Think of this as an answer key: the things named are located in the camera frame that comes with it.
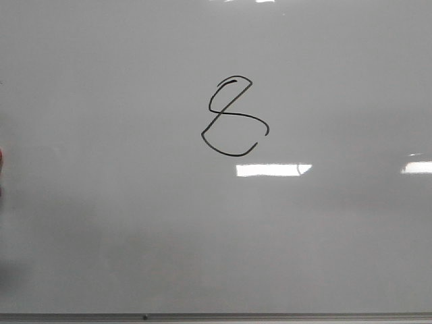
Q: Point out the white whiteboard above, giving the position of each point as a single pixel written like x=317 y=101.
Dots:
x=215 y=156

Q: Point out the grey aluminium whiteboard frame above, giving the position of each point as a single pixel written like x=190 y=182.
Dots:
x=217 y=317

